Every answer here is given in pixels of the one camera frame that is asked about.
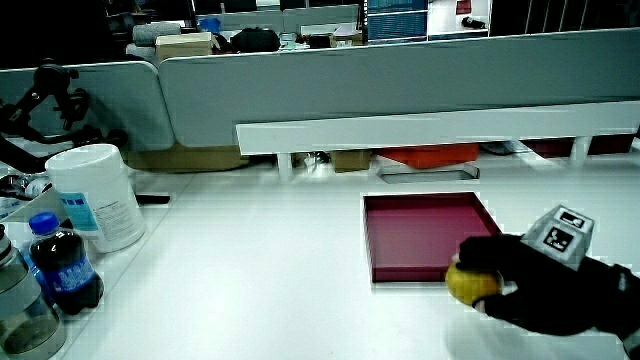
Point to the person's right hand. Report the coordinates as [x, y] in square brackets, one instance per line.
[545, 295]

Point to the yellow orange fruit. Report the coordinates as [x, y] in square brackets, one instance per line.
[467, 287]

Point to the dark red square plate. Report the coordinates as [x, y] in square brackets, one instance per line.
[415, 235]

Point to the person's right forearm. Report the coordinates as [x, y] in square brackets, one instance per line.
[629, 300]

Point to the grey flat tray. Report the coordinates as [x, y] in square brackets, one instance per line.
[467, 172]

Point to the dark red box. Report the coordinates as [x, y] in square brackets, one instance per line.
[550, 146]

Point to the orange box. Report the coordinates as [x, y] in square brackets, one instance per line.
[430, 154]

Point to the white desk shelf riser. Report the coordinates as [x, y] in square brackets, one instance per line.
[430, 127]

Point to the small cardboard box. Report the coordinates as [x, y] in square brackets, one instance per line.
[350, 160]

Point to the large grey desk partition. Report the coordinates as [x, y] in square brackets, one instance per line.
[350, 82]

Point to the blue display screen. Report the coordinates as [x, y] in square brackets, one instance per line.
[397, 22]

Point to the flat brown box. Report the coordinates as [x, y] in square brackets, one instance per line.
[185, 160]

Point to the black bag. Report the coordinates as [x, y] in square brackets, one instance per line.
[255, 40]

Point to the small black flat object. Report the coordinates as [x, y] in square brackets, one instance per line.
[152, 199]

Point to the large cardboard box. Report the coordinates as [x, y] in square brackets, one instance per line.
[182, 46]

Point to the small grey desk partition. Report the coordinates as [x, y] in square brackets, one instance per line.
[130, 105]

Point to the white wipes canister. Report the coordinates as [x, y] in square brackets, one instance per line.
[92, 190]

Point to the grey rolled cloth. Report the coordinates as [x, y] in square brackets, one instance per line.
[155, 32]

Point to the cola bottle with blue cap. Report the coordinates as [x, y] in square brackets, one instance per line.
[65, 270]

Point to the clear glass jar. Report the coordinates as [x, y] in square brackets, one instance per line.
[22, 315]

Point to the black camera arm stand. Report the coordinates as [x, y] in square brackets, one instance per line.
[50, 80]

